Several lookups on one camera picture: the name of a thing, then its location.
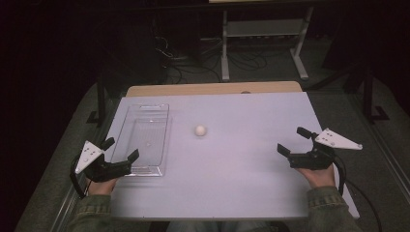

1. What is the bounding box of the person's left hand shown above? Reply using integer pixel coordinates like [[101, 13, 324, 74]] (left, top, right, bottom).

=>
[[87, 178, 118, 196]]

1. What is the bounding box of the wooden table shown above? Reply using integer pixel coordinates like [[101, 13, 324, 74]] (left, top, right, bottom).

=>
[[125, 80, 304, 98]]

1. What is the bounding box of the tangle of floor cables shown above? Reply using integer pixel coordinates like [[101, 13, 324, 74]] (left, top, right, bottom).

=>
[[154, 35, 269, 84]]

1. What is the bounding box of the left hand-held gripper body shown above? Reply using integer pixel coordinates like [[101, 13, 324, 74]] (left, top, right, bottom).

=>
[[74, 140, 133, 184]]

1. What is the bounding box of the grey metal desk frame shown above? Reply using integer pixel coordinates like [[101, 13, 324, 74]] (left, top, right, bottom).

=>
[[220, 6, 315, 82]]

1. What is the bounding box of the black metal stand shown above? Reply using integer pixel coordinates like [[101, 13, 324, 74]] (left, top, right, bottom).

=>
[[86, 76, 108, 128], [363, 67, 391, 124]]

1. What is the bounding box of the clear plastic tray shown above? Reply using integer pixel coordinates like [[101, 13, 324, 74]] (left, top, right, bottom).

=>
[[110, 102, 173, 178]]

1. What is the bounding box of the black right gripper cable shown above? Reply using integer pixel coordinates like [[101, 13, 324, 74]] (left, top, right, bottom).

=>
[[333, 156, 383, 232]]

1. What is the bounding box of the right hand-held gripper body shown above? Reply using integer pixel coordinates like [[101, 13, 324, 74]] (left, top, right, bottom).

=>
[[287, 128, 364, 171]]

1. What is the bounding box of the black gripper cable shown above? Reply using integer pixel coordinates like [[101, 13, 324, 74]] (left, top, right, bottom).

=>
[[70, 154, 93, 199], [333, 156, 383, 232]]

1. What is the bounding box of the person's right hand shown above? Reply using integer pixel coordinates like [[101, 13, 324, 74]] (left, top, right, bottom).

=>
[[296, 163, 337, 189]]

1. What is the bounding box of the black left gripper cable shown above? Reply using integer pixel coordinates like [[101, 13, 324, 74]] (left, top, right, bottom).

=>
[[70, 154, 93, 199]]

